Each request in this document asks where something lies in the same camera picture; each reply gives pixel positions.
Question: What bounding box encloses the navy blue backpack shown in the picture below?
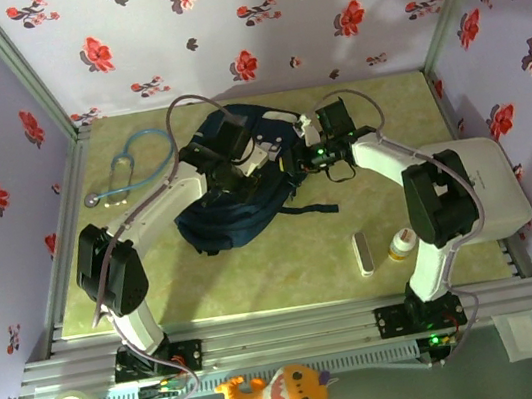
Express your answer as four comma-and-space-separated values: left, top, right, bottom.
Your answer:
157, 90, 343, 261

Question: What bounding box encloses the blue stethoscope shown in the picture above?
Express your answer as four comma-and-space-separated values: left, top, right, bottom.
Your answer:
74, 126, 181, 211

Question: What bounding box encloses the white oblong pencil case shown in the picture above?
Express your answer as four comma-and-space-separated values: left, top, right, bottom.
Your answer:
349, 230, 376, 279

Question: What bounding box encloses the yellow pill bottle white cap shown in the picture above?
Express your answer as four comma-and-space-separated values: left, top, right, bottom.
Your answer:
385, 226, 421, 264

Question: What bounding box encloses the white plastic case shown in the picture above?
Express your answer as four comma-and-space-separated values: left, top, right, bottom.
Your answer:
418, 129, 532, 251

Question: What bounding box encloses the small green circuit board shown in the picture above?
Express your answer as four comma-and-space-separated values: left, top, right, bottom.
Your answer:
137, 379, 190, 399
424, 329, 460, 352

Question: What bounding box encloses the white paper patch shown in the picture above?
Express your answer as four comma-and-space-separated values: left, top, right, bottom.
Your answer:
491, 309, 532, 366

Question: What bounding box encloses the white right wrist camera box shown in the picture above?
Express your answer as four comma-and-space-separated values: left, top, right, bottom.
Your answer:
291, 110, 325, 150

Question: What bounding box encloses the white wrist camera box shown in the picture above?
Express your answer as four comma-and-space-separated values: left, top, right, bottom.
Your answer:
236, 145, 277, 180
291, 110, 325, 150

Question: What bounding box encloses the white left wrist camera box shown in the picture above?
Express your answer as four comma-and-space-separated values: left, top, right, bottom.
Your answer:
236, 145, 277, 180

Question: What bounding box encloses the grey left arm cable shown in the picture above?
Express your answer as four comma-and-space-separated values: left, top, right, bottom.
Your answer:
58, 85, 291, 399

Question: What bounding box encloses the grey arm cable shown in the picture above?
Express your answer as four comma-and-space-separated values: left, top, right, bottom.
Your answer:
314, 69, 510, 381
58, 85, 291, 399

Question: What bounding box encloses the grey right arm cable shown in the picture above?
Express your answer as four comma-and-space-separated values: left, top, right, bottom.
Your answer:
314, 69, 510, 381

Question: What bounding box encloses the aluminium frame rail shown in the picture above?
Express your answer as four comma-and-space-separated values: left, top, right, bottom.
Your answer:
9, 268, 532, 399

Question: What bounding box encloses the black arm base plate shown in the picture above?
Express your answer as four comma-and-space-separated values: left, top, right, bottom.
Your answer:
111, 337, 207, 385
372, 293, 468, 341

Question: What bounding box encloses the white slotted cable duct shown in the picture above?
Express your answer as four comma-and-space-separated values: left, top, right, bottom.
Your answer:
96, 340, 422, 399

